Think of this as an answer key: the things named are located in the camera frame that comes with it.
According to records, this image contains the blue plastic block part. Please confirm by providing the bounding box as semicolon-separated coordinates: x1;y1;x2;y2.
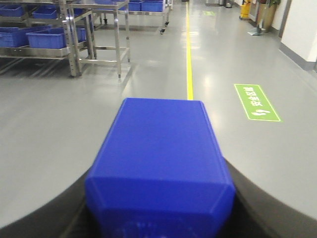
85;98;235;238

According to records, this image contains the yellow wet floor sign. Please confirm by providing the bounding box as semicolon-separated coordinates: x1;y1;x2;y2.
239;0;251;20

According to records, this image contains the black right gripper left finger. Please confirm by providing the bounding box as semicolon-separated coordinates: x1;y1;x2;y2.
0;172;99;238

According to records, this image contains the blue plastic bin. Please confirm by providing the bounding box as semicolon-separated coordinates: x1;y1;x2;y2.
0;26;50;48
26;28;66;49

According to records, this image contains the stainless steel shelf rack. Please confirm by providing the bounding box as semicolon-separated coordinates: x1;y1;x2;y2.
0;0;97;78

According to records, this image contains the grey dustpan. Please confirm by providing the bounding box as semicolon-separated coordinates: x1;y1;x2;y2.
248;19;268;36

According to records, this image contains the green floor safety sign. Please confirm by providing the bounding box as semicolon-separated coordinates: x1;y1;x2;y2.
234;84;282;122

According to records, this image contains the stainless steel wheeled cart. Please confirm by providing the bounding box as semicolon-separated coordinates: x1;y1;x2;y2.
67;0;173;78

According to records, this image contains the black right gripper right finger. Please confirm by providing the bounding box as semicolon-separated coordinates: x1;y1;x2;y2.
217;161;317;238

